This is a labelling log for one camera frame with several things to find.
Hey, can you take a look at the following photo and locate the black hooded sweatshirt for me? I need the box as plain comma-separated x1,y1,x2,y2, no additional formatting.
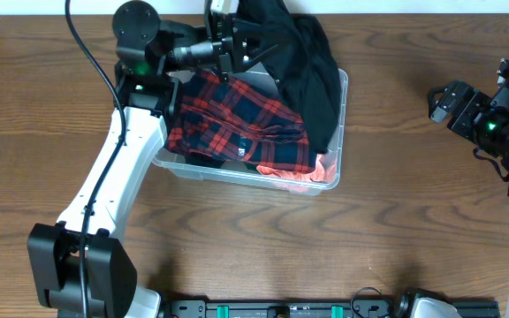
237,0,342,154

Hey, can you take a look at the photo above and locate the red navy plaid shirt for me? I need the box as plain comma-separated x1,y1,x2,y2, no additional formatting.
165,71,317,173

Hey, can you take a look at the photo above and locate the salmon pink garment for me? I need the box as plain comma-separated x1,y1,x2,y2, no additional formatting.
256,155,338,183

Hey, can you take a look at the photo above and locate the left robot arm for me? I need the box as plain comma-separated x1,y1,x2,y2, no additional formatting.
27,1,286,318

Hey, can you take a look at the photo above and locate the clear plastic storage bin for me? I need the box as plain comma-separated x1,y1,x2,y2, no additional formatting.
153,69,349,196

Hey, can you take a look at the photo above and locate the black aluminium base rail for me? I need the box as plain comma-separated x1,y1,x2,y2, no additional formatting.
156,287,501,318

